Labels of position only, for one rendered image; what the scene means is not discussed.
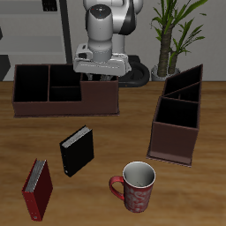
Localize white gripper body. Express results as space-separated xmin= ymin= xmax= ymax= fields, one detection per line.
xmin=72 ymin=52 xmax=132 ymax=77

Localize dark brown desk caddy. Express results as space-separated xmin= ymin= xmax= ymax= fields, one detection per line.
xmin=146 ymin=64 xmax=204 ymax=169
xmin=11 ymin=63 xmax=120 ymax=118

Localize black book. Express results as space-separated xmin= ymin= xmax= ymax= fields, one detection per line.
xmin=58 ymin=124 xmax=95 ymax=178

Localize red book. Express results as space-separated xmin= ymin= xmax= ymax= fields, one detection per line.
xmin=21 ymin=158 xmax=54 ymax=222

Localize green pot plant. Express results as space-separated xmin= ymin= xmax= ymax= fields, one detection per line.
xmin=149 ymin=0 xmax=209 ymax=83

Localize red patterned mug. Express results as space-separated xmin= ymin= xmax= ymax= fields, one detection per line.
xmin=109 ymin=161 xmax=157 ymax=214

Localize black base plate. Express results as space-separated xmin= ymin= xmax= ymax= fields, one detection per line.
xmin=117 ymin=54 xmax=151 ymax=88

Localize black vertical post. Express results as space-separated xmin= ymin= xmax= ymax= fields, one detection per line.
xmin=59 ymin=0 xmax=73 ymax=64

